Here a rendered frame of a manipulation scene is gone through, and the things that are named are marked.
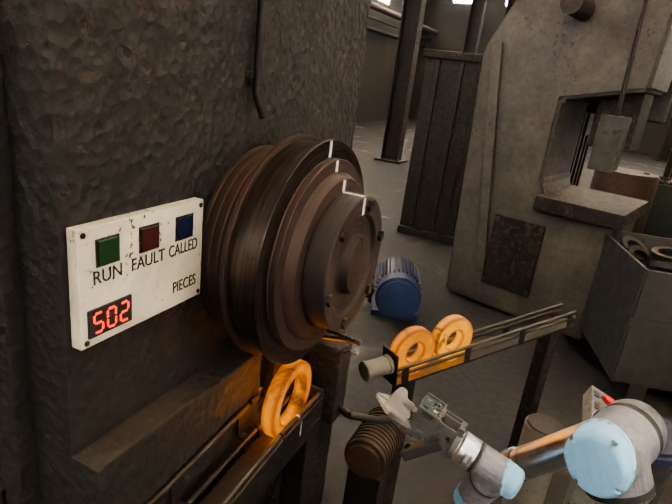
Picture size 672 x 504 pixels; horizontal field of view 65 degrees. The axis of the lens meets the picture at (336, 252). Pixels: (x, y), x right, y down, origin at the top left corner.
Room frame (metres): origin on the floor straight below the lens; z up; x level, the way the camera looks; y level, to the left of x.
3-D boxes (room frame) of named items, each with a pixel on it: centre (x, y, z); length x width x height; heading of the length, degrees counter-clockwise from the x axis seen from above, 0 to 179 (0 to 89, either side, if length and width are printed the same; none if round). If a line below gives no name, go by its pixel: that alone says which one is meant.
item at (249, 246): (1.04, 0.06, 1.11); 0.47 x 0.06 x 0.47; 157
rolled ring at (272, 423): (1.04, 0.07, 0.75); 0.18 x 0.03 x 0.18; 158
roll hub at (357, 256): (1.00, -0.03, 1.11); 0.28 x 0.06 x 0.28; 157
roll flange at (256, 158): (1.07, 0.14, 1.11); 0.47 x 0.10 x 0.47; 157
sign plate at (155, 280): (0.77, 0.30, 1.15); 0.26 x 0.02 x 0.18; 157
